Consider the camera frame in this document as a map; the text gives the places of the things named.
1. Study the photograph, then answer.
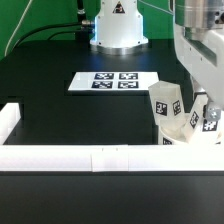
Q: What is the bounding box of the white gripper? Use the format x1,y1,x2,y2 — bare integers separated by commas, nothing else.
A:
174,25,224,121

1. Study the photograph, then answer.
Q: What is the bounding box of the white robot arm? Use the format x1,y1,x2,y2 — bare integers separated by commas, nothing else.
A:
90,0,224,121

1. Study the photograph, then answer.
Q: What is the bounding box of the white marker base plate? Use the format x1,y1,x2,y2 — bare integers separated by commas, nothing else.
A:
68,71,159,91

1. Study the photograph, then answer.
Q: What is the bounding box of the black cable bundle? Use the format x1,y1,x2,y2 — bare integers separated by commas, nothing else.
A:
13,0,98,48

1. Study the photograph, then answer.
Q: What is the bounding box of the white front fence wall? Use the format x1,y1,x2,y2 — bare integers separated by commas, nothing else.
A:
0,145,224,172

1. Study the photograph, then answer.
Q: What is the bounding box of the white fence wall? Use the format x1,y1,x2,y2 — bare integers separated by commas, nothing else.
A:
0,103,21,145
0,145,224,172

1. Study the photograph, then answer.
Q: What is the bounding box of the white left fence wall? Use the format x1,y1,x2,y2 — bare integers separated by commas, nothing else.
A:
0,103,21,145

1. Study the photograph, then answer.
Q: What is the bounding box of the white cable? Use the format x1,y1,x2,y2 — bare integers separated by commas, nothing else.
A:
3,0,34,58

